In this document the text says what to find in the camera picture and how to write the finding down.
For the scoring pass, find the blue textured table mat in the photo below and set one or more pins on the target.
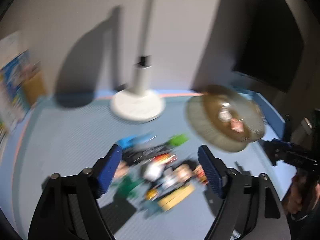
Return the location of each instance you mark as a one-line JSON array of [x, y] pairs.
[[198, 171]]

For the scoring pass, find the black monitor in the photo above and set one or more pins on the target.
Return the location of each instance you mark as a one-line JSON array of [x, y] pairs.
[[273, 46]]

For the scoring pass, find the black lighter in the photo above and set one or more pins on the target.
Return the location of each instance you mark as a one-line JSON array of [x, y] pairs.
[[133, 156]]

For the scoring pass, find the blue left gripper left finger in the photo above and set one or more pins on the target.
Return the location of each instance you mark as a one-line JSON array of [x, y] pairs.
[[106, 168]]

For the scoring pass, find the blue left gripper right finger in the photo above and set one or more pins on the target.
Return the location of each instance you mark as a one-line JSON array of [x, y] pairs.
[[212, 169]]

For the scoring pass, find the red lighter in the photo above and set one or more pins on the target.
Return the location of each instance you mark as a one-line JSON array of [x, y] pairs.
[[164, 159]]

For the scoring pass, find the yellow rectangular box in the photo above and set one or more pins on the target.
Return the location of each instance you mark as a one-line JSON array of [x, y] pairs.
[[171, 200]]

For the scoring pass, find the green round object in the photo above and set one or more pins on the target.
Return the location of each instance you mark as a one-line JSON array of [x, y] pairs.
[[126, 189]]

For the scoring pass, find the white small box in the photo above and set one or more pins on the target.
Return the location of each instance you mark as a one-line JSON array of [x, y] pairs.
[[153, 171]]

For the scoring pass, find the green plastic toy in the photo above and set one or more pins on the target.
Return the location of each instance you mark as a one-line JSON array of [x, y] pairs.
[[177, 140]]

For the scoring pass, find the person's right hand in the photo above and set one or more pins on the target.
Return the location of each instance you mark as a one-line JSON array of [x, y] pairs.
[[294, 201]]

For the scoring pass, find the brown pen holder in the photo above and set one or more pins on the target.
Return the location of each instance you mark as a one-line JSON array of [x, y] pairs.
[[34, 88]]

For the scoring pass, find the golden ribbed bowl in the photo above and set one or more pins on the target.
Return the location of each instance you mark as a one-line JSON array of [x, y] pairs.
[[225, 119]]

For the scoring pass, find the blue lighter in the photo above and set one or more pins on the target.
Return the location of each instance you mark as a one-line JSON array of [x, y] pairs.
[[135, 141]]

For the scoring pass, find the white desk lamp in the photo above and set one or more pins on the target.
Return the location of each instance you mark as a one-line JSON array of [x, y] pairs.
[[140, 103]]

